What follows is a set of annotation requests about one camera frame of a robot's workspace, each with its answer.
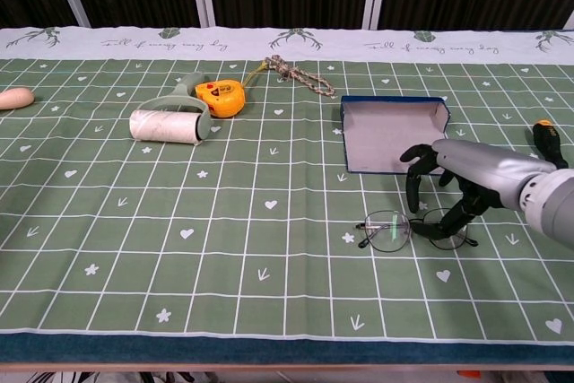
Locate blue glasses case grey lining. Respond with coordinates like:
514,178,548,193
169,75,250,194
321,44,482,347
339,94,451,175

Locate wooden stamp with handle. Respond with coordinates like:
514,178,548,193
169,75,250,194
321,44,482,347
0,88,36,110

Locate yellow tape measure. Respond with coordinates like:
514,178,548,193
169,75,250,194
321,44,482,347
195,62,270,119

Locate black orange screwdriver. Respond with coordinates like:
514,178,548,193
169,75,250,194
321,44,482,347
532,119,569,169

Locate green grid tablecloth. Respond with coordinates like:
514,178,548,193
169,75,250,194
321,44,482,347
0,26,574,364

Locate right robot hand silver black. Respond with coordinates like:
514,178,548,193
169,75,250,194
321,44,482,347
399,139,557,240

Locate green lint roller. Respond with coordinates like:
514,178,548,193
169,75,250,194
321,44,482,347
129,71,212,147

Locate black wire-rim eyeglasses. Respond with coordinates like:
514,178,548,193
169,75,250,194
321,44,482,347
357,207,477,253

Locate braided rope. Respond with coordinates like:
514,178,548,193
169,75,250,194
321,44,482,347
264,55,337,98

